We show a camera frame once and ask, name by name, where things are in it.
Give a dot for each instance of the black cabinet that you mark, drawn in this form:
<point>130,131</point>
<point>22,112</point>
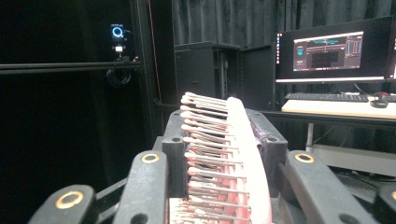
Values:
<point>196,71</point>

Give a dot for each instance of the black computer mouse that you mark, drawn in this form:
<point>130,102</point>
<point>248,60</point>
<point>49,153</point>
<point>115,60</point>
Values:
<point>379,102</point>

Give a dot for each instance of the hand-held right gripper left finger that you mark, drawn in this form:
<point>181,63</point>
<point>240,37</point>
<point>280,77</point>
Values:
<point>176,168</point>

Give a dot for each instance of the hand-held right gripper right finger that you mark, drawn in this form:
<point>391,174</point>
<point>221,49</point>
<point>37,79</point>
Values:
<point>274,149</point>

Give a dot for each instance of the black metal bar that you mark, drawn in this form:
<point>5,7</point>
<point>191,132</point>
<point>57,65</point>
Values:
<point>62,67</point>

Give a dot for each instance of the pink hairbrush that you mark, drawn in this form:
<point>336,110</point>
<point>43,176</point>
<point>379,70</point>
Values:
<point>249,146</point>

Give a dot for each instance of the black keyboard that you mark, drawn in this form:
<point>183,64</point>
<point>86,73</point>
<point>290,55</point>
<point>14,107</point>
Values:
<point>392,99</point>
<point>327,97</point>

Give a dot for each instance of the dark curtain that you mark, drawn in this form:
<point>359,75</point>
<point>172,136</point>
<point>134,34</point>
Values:
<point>236,21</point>

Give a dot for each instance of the wooden desk with white legs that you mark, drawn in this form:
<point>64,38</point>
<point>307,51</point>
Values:
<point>339,109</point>

